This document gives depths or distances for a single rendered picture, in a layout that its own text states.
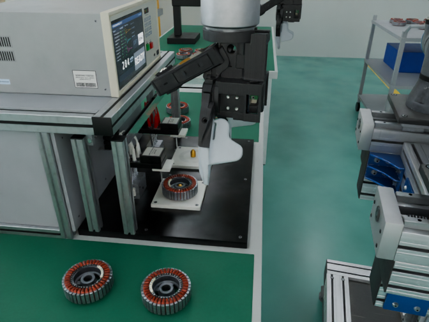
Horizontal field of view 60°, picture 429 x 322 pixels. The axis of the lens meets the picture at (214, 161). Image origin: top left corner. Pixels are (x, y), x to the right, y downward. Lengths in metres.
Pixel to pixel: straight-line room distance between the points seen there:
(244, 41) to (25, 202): 0.81
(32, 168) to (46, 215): 0.15
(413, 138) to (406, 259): 0.51
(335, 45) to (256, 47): 6.03
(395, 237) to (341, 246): 1.48
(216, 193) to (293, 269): 0.98
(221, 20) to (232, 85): 0.08
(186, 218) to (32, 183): 0.42
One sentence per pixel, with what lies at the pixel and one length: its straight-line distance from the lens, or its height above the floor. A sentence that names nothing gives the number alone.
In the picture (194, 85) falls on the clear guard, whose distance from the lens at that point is 1.25.
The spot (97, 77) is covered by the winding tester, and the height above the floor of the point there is 1.17.
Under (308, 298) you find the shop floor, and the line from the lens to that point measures 1.96.
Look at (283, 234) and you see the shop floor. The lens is 2.28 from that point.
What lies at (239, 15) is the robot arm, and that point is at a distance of 0.48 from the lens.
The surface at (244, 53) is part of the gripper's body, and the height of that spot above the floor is 1.32.
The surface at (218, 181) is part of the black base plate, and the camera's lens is 1.26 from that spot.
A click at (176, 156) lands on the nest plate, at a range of 1.39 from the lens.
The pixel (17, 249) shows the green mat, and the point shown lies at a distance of 1.15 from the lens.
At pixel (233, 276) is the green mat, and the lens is 0.96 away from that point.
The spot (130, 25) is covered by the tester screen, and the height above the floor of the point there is 1.27.
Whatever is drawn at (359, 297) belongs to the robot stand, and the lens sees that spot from 1.74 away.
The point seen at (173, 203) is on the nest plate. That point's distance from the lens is 1.14.
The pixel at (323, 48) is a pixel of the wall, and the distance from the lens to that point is 6.50.
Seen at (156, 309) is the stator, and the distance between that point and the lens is 0.88.
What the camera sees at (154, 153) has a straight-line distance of 1.12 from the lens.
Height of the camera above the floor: 1.43
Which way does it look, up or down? 29 degrees down
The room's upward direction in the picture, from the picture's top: straight up
